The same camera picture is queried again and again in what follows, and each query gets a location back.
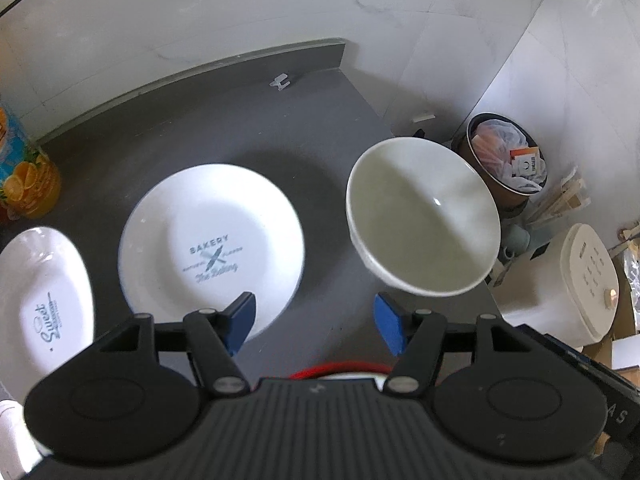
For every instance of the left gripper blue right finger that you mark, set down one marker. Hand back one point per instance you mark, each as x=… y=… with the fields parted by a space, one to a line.
x=415 y=338

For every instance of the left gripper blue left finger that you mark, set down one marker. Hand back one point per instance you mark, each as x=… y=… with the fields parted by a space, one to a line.
x=214 y=338

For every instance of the red rimmed bowl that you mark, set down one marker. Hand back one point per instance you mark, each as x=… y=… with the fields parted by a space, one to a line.
x=348 y=370

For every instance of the white bakery print plate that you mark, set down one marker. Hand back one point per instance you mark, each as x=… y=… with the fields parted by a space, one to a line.
x=205 y=235

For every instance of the white ceramic bowl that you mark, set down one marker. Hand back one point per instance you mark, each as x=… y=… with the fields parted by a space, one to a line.
x=421 y=218

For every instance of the white sweet print plate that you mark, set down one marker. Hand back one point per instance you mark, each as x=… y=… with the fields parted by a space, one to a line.
x=47 y=310

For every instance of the white rice cooker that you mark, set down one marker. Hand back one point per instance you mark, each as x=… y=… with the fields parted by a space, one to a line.
x=567 y=288

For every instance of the brown trash bin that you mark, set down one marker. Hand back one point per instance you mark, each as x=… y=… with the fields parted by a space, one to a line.
x=506 y=157

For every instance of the orange juice bottle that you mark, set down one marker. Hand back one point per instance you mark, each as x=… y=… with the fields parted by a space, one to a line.
x=30 y=182

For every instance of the small white clip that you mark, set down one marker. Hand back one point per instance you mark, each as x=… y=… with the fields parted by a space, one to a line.
x=280 y=82

